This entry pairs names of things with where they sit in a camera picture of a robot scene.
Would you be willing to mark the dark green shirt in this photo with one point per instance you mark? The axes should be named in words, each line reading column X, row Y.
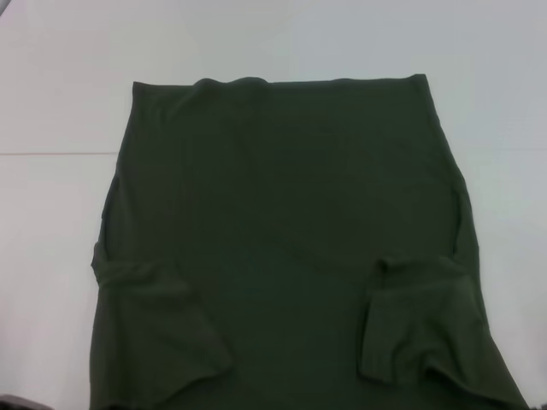
column 290, row 235

